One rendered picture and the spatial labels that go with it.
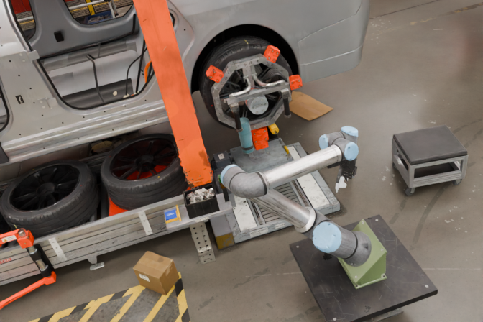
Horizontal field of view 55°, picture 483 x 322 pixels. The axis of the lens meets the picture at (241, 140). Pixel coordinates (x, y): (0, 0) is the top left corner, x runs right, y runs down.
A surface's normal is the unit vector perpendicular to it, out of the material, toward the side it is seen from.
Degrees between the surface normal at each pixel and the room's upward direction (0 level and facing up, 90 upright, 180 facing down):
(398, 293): 0
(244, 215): 0
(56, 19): 90
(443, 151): 0
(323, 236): 43
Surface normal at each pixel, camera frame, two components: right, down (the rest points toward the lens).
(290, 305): -0.16, -0.80
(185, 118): 0.25, 0.53
